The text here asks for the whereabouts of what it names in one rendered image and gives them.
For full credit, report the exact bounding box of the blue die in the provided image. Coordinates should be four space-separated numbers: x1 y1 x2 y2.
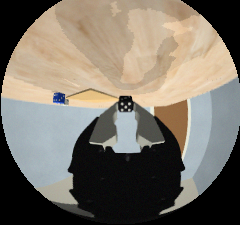
53 92 65 104

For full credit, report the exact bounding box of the white die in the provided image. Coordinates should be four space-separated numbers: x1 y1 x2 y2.
60 99 69 106

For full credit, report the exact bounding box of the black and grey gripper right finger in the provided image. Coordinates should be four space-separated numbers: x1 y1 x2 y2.
132 101 185 172

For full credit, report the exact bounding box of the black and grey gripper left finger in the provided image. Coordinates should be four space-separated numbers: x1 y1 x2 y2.
68 101 119 174

